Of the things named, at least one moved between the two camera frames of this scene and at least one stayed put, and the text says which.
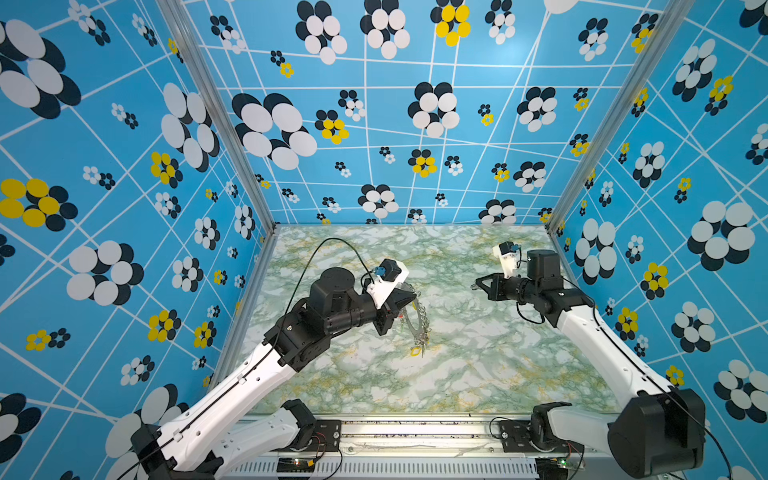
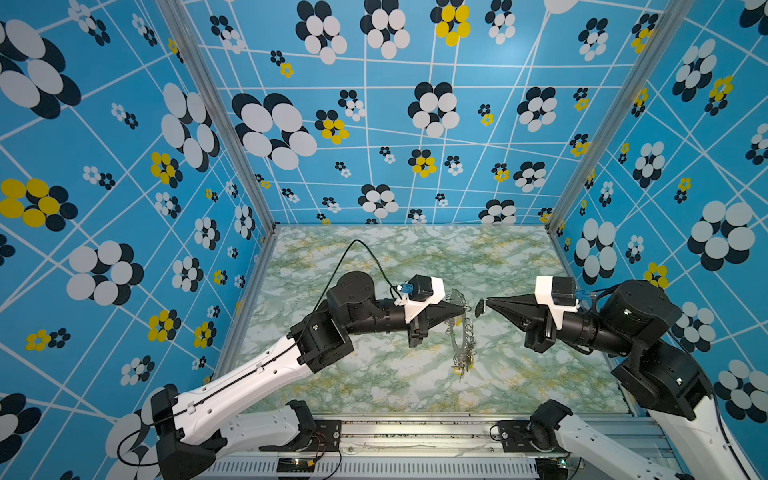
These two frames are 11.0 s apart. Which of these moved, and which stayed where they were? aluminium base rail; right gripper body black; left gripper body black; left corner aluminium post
Moved: right gripper body black; left gripper body black
Stayed: left corner aluminium post; aluminium base rail
